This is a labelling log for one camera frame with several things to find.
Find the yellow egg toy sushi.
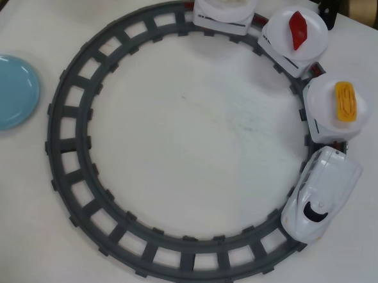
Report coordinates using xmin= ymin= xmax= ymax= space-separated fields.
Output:
xmin=332 ymin=80 xmax=360 ymax=122

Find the wagon with pale orange sushi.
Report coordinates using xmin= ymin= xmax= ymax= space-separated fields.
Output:
xmin=195 ymin=0 xmax=258 ymax=24

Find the wagon with yellow sushi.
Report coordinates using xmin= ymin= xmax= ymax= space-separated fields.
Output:
xmin=304 ymin=70 xmax=377 ymax=141

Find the white Shinkansen toy locomotive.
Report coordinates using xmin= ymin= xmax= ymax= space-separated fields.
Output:
xmin=279 ymin=143 xmax=365 ymax=245

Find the red tuna toy sushi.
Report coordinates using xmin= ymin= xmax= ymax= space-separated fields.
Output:
xmin=286 ymin=11 xmax=310 ymax=53

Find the blue round dish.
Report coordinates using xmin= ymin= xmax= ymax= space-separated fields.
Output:
xmin=0 ymin=53 xmax=44 ymax=135

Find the white toy train car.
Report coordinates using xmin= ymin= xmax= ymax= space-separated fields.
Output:
xmin=299 ymin=84 xmax=357 ymax=147
xmin=256 ymin=23 xmax=325 ymax=80
xmin=191 ymin=0 xmax=254 ymax=37

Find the grey circular toy track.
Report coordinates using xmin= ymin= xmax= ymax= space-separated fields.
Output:
xmin=35 ymin=0 xmax=360 ymax=283

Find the brown cardboard roll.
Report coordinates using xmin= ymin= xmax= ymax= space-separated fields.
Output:
xmin=340 ymin=0 xmax=378 ymax=28

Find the black clamp bracket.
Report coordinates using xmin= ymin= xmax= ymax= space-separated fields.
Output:
xmin=316 ymin=0 xmax=340 ymax=31

